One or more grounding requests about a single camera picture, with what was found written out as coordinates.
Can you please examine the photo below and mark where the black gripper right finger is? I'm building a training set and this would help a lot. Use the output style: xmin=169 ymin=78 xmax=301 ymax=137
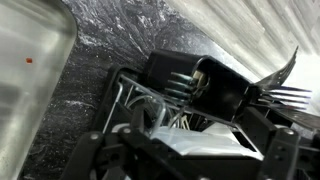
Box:
xmin=258 ymin=128 xmax=320 ymax=180

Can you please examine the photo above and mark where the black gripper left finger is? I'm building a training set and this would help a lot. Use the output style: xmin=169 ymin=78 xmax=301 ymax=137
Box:
xmin=59 ymin=128 xmax=188 ymax=180

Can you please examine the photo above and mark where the black dish rack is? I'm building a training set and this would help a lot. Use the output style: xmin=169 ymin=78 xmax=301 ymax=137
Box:
xmin=89 ymin=63 xmax=320 ymax=161

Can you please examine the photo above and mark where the stainless steel sink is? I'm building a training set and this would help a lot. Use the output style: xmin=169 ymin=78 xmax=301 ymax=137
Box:
xmin=0 ymin=0 xmax=78 ymax=180

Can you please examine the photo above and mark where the metal fork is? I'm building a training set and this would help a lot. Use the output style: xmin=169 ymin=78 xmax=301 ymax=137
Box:
xmin=254 ymin=45 xmax=300 ymax=90
xmin=258 ymin=84 xmax=313 ymax=101
xmin=261 ymin=98 xmax=309 ymax=113

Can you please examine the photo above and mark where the translucent plastic lid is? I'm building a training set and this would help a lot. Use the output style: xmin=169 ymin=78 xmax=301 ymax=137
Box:
xmin=149 ymin=124 xmax=264 ymax=158

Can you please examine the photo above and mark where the black utensil caddy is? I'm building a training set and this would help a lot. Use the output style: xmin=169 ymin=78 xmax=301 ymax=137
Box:
xmin=143 ymin=49 xmax=254 ymax=123

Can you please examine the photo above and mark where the brass cylinder piece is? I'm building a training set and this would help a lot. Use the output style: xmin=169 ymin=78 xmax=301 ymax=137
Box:
xmin=193 ymin=69 xmax=209 ymax=88

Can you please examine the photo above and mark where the dark ribbed utensil handle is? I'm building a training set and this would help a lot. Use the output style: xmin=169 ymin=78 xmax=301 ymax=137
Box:
xmin=166 ymin=70 xmax=198 ymax=101

